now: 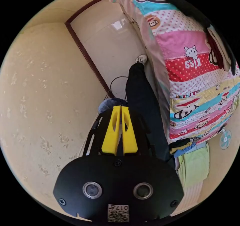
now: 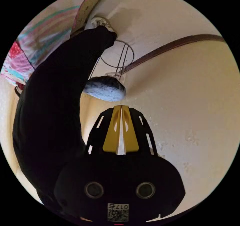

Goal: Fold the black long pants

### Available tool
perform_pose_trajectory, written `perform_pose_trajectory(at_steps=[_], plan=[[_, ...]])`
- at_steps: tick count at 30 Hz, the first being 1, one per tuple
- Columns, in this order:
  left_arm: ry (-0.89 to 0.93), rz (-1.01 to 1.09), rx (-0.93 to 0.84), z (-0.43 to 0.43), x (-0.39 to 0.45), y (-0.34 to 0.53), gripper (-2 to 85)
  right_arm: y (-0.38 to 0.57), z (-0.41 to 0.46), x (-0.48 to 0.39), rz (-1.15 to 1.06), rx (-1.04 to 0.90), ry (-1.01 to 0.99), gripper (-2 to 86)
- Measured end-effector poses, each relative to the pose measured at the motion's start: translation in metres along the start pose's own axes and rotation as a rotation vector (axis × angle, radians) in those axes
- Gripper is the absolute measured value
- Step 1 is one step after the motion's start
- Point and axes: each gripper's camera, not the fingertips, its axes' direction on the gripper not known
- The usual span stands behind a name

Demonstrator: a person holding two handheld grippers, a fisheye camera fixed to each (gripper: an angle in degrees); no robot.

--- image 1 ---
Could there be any pile of clothes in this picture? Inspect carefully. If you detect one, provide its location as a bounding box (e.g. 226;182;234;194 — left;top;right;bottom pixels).
168;137;210;188

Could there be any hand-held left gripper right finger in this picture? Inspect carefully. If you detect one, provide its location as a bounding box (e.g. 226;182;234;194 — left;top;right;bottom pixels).
121;106;138;154

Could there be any thin black cable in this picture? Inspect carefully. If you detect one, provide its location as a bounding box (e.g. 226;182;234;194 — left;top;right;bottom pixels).
105;76;129;100

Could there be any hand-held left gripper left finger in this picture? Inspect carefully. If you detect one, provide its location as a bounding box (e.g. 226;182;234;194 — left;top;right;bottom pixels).
101;106;122;153

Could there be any small white and teal fan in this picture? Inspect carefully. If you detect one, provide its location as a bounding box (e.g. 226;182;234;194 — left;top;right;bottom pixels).
219;129;232;150

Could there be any bed with printed sheet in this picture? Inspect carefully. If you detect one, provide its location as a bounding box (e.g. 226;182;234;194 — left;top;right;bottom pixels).
102;0;240;146

